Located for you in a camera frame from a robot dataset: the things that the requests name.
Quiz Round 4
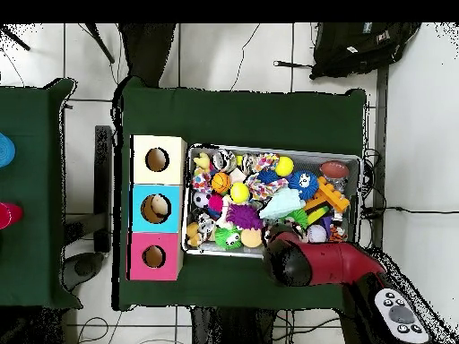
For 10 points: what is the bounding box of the colourful polka dot cloth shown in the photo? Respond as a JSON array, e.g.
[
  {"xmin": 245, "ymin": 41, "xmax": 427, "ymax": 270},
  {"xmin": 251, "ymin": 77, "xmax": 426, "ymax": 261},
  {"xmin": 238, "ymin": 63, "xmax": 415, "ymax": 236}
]
[{"xmin": 247, "ymin": 171, "xmax": 290, "ymax": 203}]

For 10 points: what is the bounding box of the mint green knitted cloth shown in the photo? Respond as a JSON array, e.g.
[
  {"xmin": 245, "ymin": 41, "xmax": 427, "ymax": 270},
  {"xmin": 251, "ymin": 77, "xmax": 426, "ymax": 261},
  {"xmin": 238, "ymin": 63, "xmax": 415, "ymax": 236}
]
[{"xmin": 259, "ymin": 187, "xmax": 307, "ymax": 222}]

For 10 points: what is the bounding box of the wooden box with three holes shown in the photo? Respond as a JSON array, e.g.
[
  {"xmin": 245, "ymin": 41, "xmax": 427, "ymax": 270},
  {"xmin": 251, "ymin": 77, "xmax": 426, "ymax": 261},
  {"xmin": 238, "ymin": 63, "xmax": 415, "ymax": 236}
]
[{"xmin": 128, "ymin": 134, "xmax": 188, "ymax": 282}]

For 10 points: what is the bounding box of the clear mesh bin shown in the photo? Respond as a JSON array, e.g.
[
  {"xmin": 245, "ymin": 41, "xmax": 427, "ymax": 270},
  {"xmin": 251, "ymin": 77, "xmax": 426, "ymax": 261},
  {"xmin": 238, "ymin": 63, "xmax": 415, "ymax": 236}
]
[{"xmin": 182, "ymin": 142, "xmax": 363, "ymax": 261}]

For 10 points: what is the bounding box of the small orange basketball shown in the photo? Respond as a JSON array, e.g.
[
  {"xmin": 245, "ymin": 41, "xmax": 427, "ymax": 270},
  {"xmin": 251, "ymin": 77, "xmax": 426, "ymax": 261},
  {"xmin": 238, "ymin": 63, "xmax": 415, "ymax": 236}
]
[{"xmin": 211, "ymin": 171, "xmax": 232, "ymax": 194}]

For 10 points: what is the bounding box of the purple spiky ball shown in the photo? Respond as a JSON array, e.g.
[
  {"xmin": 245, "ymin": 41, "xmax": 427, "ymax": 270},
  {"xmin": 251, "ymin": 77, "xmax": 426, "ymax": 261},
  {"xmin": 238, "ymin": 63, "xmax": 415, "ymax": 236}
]
[{"xmin": 225, "ymin": 202, "xmax": 265, "ymax": 230}]

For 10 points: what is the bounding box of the beige rounded toy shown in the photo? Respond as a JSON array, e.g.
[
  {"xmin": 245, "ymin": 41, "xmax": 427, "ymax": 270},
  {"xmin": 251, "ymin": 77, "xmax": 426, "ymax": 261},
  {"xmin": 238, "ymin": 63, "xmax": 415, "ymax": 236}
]
[{"xmin": 149, "ymin": 194, "xmax": 172, "ymax": 222}]

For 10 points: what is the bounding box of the blue fuzzy toy with eyes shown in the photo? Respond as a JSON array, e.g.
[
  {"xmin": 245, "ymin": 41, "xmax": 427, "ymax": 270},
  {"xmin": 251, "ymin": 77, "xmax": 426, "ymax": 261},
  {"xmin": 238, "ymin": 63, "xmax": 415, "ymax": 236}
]
[{"xmin": 288, "ymin": 170, "xmax": 320, "ymax": 202}]

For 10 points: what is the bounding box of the dark green table cloth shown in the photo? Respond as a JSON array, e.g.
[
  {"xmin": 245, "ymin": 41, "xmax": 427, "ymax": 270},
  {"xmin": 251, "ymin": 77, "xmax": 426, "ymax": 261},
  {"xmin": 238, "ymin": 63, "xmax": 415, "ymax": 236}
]
[
  {"xmin": 0, "ymin": 77, "xmax": 79, "ymax": 311},
  {"xmin": 114, "ymin": 76, "xmax": 368, "ymax": 313}
]

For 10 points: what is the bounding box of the white baseball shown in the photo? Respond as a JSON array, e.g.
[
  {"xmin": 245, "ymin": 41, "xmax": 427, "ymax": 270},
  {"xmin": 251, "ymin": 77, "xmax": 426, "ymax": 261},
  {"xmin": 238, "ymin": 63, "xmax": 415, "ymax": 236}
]
[{"xmin": 307, "ymin": 224, "xmax": 328, "ymax": 244}]

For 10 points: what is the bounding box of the orange plastic building block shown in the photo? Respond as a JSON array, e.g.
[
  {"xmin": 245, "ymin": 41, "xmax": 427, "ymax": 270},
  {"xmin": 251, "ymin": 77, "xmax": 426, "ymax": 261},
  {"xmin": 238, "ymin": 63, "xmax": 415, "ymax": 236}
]
[{"xmin": 304, "ymin": 176, "xmax": 352, "ymax": 216}]

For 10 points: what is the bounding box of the small brown football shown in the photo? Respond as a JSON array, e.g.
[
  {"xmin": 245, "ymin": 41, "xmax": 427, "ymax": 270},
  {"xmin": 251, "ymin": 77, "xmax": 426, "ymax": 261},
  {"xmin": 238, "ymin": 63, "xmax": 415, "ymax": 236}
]
[{"xmin": 319, "ymin": 160, "xmax": 351, "ymax": 181}]

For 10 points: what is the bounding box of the black backpack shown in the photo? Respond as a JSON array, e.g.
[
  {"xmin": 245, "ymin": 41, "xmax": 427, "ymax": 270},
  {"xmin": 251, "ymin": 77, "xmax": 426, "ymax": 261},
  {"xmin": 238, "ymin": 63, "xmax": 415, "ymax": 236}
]
[{"xmin": 309, "ymin": 22, "xmax": 423, "ymax": 80}]

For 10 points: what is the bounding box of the red cup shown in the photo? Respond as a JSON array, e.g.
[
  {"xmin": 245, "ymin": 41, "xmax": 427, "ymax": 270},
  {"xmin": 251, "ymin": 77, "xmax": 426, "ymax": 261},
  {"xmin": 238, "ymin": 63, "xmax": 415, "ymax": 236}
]
[{"xmin": 0, "ymin": 202, "xmax": 24, "ymax": 230}]

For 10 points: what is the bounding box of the blue round object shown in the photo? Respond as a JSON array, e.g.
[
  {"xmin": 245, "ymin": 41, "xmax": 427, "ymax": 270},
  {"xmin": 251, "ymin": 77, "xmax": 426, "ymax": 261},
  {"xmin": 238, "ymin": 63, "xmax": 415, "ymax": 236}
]
[{"xmin": 0, "ymin": 133, "xmax": 16, "ymax": 169}]

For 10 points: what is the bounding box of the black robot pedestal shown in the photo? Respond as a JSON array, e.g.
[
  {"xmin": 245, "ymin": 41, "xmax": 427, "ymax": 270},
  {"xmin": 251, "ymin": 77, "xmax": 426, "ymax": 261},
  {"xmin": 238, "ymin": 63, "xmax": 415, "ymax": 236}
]
[{"xmin": 187, "ymin": 306, "xmax": 288, "ymax": 344}]

